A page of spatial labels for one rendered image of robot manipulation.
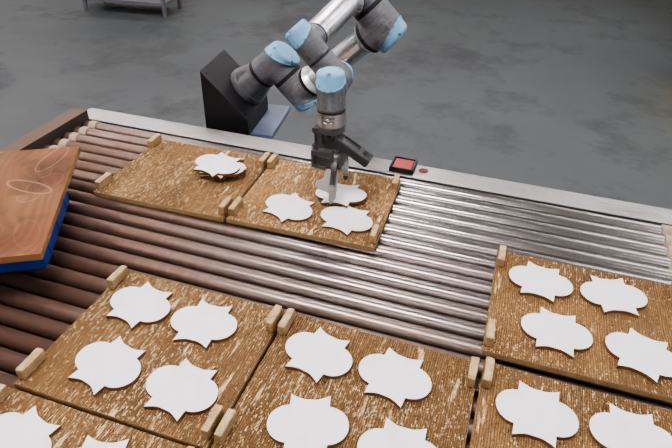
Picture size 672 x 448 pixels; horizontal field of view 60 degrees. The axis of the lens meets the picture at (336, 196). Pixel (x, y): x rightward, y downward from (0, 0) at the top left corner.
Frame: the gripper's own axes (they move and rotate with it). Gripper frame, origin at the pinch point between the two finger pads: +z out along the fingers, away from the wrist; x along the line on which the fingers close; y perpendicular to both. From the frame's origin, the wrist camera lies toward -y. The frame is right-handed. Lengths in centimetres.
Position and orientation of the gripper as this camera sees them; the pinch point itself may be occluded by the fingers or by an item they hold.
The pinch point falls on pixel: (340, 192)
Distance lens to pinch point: 164.0
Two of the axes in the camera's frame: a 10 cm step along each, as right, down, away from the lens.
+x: -2.9, 4.7, -8.3
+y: -9.6, -1.3, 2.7
